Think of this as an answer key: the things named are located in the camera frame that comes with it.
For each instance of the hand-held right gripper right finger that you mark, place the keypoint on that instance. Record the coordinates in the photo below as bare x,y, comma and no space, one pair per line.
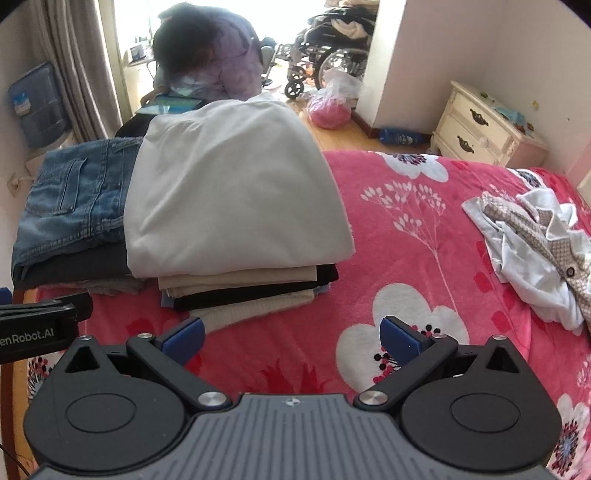
399,341

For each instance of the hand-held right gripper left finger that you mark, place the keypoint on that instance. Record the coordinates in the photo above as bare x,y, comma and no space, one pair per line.
184,344

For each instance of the white sweatshirt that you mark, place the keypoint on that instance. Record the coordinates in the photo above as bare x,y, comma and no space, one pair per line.
231,184

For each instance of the dark grey folded garment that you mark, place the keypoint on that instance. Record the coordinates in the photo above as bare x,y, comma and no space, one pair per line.
74,272

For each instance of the cream folded garment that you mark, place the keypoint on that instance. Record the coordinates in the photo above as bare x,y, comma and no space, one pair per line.
249,309

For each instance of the red floral blanket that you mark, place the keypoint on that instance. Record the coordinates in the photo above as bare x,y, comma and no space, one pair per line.
415,258

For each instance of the black folded garment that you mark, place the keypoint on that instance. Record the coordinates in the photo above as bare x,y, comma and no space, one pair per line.
286,286

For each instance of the blue jeans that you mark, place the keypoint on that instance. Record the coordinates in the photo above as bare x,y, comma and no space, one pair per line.
74,198

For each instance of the beige houndstooth jacket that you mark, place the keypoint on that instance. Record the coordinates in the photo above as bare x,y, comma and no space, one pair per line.
545,240

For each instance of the blue bottle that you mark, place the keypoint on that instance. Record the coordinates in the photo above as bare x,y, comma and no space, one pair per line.
404,136

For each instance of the blue water jug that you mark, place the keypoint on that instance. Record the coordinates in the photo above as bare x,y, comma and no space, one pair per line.
37,106

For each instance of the cream bedside cabinet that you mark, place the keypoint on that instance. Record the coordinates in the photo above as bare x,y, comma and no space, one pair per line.
480,124

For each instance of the tablet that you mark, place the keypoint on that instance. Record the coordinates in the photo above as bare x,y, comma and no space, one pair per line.
171,105

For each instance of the red plastic bag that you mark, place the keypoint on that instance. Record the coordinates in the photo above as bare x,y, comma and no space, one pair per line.
330,108

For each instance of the grey curtain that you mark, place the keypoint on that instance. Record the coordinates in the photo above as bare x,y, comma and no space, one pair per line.
78,69

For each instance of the wheelchair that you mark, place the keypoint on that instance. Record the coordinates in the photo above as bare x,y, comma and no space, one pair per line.
332,50

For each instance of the wooden bed frame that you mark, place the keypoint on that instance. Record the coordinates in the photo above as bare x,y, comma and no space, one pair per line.
9,387

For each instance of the wall socket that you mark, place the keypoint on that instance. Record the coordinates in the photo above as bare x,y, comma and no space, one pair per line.
16,183

